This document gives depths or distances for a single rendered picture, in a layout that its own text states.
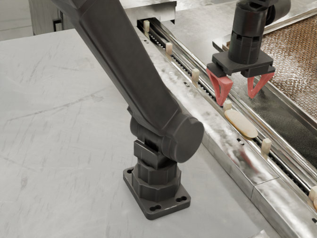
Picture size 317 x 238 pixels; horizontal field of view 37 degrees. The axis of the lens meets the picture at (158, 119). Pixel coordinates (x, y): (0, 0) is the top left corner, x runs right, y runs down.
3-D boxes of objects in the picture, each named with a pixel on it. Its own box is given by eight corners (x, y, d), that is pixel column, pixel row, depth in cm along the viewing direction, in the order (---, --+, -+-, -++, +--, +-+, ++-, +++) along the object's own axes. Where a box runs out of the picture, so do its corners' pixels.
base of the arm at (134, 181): (121, 175, 88) (148, 221, 79) (120, 143, 83) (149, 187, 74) (162, 163, 91) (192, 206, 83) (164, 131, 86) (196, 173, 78)
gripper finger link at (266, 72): (221, 93, 96) (227, 53, 91) (249, 86, 99) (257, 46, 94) (239, 111, 92) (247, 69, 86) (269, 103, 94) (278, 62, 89)
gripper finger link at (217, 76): (201, 98, 95) (206, 57, 89) (230, 91, 97) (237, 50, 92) (219, 116, 90) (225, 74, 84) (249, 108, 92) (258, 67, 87)
